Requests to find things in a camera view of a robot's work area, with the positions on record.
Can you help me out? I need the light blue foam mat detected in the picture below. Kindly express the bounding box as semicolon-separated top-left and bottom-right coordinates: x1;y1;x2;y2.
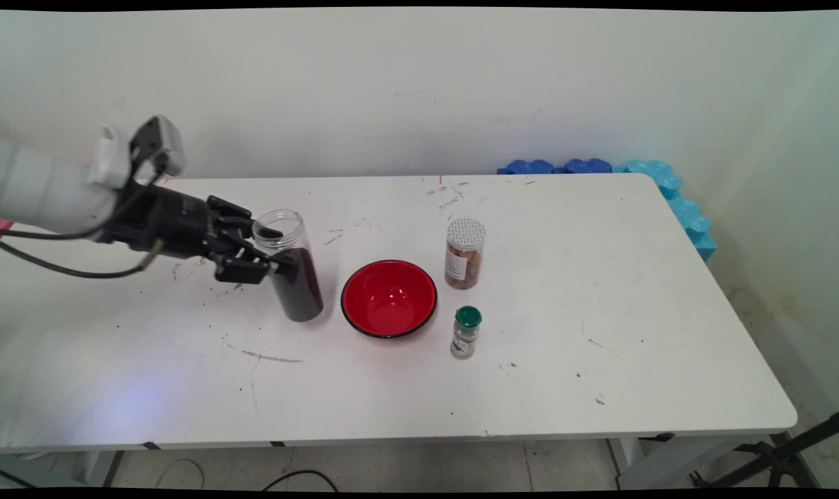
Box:
614;159;717;263

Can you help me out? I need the grey floor cable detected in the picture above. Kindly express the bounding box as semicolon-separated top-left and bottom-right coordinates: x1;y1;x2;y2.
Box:
156;458;206;490

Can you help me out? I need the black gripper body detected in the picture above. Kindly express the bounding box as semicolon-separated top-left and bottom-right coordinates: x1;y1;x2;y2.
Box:
99;179;217;261

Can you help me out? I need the white table leg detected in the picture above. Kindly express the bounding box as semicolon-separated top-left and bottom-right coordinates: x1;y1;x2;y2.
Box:
608;433;795;489
80;450;120;487

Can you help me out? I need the green-capped spice bottle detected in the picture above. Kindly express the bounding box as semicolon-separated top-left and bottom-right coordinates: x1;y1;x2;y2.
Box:
450;306;483;360

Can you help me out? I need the white-lidded jar of brown snacks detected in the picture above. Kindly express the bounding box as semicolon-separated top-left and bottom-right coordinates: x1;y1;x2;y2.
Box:
444;218;487;290

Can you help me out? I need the clear jar of black seeds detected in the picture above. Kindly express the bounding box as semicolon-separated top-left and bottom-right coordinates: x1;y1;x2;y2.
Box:
252;209;325;323

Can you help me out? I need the black tripod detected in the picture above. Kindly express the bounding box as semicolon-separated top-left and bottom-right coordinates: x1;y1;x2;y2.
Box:
690;410;839;489

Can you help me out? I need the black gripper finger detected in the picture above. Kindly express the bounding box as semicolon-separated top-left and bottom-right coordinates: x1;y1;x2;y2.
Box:
205;238;300;285
207;195;284;240

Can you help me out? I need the black cable with grey plug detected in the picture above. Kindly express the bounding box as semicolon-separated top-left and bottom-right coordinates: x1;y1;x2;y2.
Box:
0;239;165;279

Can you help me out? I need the black camera cable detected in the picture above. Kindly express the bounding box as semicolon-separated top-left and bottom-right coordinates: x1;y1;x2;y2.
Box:
0;156;167;240

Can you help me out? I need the red bowl with black rim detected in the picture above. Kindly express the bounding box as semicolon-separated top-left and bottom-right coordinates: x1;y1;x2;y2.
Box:
340;259;438;340

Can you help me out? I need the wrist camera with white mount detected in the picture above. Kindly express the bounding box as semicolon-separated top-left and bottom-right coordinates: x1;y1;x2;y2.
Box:
89;114;186;189

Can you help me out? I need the black floor cable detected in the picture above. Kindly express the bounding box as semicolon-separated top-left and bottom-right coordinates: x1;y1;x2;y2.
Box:
262;469;338;491

